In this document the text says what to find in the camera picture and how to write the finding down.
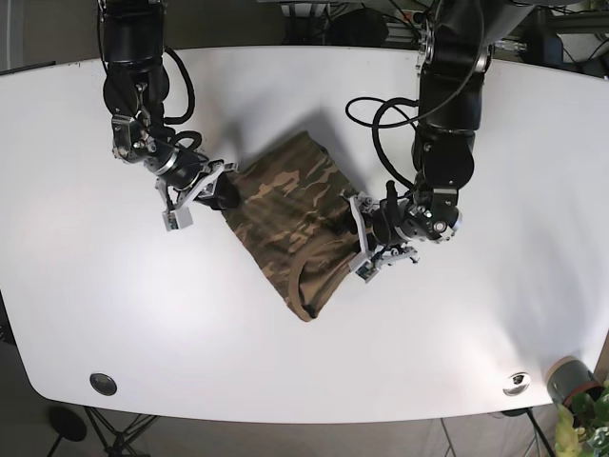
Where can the silver table grommet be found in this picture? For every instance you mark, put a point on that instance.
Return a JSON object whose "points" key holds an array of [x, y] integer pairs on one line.
{"points": [[516, 384]]}

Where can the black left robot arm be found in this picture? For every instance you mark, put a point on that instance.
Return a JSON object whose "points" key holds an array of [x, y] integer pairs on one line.
{"points": [[456, 52]]}

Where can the potted green plant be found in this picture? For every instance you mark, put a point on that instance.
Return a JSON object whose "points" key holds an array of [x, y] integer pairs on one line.
{"points": [[582, 403]]}

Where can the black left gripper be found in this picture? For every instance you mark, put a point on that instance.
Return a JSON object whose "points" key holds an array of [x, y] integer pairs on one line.
{"points": [[422, 214]]}

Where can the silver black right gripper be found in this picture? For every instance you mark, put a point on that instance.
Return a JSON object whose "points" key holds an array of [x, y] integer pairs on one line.
{"points": [[184, 175]]}

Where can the black tripod stand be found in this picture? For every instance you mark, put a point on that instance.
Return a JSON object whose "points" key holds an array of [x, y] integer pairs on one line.
{"points": [[69, 426]]}

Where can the black table grommet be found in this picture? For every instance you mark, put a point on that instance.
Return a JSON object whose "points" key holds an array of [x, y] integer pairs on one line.
{"points": [[103, 384]]}

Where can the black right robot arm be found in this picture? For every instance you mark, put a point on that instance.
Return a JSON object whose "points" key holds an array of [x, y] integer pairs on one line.
{"points": [[131, 46]]}

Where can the camouflage T-shirt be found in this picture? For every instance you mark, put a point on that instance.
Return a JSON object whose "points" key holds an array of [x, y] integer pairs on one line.
{"points": [[295, 221]]}

